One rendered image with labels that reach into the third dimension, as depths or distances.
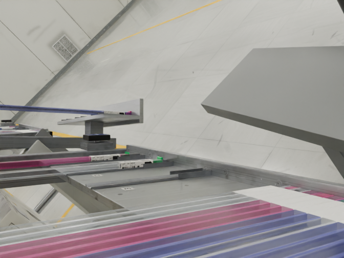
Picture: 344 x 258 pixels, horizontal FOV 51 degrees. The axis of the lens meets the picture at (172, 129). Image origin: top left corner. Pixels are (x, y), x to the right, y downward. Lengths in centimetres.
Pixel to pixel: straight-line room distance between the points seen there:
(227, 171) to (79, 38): 826
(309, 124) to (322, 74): 15
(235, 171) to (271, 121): 30
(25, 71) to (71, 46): 116
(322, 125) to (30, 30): 799
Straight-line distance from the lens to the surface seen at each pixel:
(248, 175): 50
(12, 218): 159
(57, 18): 866
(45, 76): 839
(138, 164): 62
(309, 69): 88
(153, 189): 46
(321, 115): 73
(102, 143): 80
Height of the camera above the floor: 103
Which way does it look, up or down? 25 degrees down
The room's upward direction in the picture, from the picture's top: 42 degrees counter-clockwise
